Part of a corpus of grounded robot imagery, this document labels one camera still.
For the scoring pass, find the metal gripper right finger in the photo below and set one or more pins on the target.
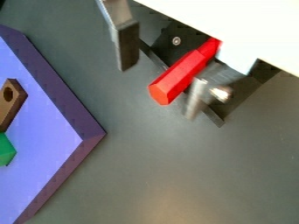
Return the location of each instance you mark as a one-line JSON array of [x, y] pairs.
[[210, 85]]

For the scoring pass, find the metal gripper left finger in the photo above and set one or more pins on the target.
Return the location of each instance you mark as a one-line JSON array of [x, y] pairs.
[[123, 30]]

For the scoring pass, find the red hexagonal peg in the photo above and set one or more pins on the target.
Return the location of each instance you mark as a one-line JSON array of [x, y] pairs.
[[177, 78]]

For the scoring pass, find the purple base board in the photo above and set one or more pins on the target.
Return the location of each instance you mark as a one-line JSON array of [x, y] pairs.
[[54, 132]]

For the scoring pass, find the brown L-shaped block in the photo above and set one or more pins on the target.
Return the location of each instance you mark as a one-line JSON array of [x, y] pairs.
[[12, 98]]

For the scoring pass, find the left green block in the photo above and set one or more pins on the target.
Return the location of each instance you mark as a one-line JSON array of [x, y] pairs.
[[7, 150]]

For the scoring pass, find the black angle bracket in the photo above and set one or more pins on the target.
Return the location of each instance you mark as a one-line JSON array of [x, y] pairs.
[[181, 39]]

